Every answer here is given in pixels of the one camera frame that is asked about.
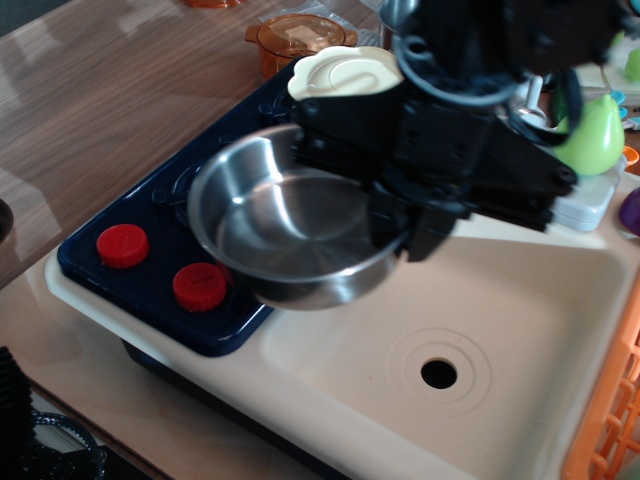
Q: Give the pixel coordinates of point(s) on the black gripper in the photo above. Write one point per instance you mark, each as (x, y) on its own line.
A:
(408, 149)

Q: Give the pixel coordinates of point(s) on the small steel frying pan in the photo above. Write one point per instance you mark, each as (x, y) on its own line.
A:
(292, 236)

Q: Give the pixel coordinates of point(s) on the cream toy sink unit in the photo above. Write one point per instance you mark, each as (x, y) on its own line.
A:
(476, 364)

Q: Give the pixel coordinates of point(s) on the red stove knob right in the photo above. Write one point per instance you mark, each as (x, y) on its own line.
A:
(199, 287)

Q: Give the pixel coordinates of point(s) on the red stove knob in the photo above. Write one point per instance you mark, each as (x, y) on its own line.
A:
(122, 246)
(199, 287)

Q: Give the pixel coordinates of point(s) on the dark blue toy stove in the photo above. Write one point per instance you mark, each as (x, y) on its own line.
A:
(158, 205)

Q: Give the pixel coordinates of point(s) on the red stove knob left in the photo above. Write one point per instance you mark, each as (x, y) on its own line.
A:
(122, 246)

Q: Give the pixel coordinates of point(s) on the cream scalloped plastic plate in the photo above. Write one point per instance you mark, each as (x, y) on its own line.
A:
(344, 71)

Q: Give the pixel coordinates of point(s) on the grey toy faucet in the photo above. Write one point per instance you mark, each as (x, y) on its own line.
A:
(585, 207)

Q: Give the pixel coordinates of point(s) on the light green plastic pear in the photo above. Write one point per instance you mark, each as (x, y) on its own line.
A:
(596, 145)

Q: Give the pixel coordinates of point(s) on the tall steel pot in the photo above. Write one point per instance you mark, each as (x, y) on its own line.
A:
(392, 15)

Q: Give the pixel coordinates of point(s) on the purple toy eggplant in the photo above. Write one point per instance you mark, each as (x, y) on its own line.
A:
(629, 212)

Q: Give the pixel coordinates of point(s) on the orange transparent plastic pot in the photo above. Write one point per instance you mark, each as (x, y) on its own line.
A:
(285, 38)

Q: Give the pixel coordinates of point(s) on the orange toy cup right edge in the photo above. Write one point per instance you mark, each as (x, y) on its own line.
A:
(632, 158)

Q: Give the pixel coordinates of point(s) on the green toy vegetable top right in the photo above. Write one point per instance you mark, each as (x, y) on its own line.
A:
(632, 66)

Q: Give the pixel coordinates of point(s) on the orange plastic dish rack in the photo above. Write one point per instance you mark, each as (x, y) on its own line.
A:
(607, 441)

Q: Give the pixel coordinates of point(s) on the black round object left edge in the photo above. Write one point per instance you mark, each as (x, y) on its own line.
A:
(6, 220)

